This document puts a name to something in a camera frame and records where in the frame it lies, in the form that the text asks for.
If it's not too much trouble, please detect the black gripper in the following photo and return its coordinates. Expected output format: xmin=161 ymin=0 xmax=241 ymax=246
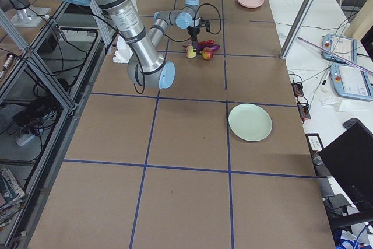
xmin=187 ymin=27 xmax=200 ymax=51

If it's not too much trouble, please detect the red chili pepper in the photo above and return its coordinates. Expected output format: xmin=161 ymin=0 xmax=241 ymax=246
xmin=198 ymin=40 xmax=215 ymax=45

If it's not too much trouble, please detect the green pink peach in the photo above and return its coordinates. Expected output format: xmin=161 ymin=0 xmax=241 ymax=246
xmin=185 ymin=45 xmax=197 ymax=58

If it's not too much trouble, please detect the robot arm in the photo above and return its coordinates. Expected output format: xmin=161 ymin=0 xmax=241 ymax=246
xmin=61 ymin=0 xmax=201 ymax=89
xmin=1 ymin=0 xmax=41 ymax=27

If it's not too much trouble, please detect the purple eggplant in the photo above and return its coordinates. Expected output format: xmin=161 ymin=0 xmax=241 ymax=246
xmin=196 ymin=44 xmax=220 ymax=52

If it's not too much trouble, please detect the red yellow pomegranate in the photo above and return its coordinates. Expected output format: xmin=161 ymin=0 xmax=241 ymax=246
xmin=201 ymin=47 xmax=214 ymax=61

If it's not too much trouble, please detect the green plate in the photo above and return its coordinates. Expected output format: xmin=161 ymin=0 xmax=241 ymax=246
xmin=228 ymin=104 xmax=273 ymax=142

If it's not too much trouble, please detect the upper teach pendant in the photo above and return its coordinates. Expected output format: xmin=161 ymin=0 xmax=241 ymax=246
xmin=322 ymin=33 xmax=357 ymax=63

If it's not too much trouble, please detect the teach pendant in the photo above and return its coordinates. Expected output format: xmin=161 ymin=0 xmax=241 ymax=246
xmin=322 ymin=33 xmax=357 ymax=63
xmin=330 ymin=63 xmax=372 ymax=101

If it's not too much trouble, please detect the lower teach pendant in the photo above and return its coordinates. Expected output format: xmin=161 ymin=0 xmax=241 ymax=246
xmin=330 ymin=63 xmax=372 ymax=101

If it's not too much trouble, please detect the black computer mouse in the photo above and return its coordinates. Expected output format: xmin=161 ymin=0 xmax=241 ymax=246
xmin=343 ymin=118 xmax=361 ymax=129

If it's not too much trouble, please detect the black monitor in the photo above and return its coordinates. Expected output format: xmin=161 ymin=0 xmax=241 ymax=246
xmin=319 ymin=123 xmax=372 ymax=211

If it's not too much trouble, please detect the white power strip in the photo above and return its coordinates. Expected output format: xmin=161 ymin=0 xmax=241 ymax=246
xmin=15 ymin=132 xmax=35 ymax=146

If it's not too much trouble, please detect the stack of books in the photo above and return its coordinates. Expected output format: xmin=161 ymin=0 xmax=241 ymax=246
xmin=1 ymin=166 xmax=26 ymax=228

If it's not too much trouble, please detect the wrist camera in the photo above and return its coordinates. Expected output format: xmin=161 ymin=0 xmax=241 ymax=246
xmin=199 ymin=18 xmax=210 ymax=33

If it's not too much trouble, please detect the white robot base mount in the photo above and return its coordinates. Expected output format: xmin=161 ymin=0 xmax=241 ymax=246
xmin=113 ymin=36 xmax=133 ymax=64

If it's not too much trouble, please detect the aluminium frame post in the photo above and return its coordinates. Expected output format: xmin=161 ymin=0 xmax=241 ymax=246
xmin=280 ymin=0 xmax=315 ymax=59

